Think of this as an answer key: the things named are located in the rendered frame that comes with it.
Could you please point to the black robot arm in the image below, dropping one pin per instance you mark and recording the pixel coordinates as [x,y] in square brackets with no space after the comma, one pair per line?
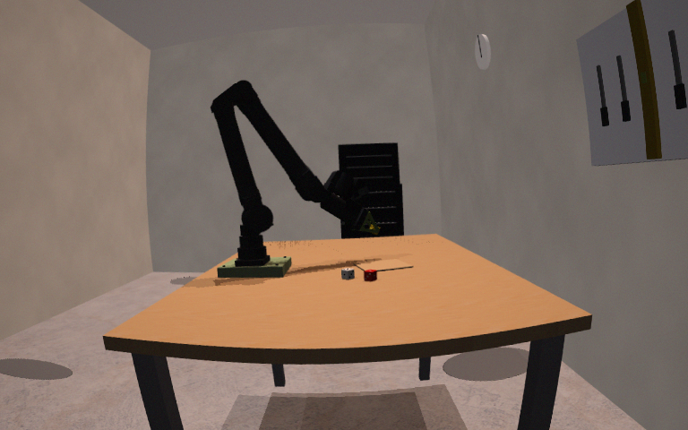
[257,217]

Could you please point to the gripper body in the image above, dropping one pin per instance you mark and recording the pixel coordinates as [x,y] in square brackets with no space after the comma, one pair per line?
[352,221]

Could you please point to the white die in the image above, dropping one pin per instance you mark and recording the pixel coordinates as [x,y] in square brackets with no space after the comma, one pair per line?
[347,274]

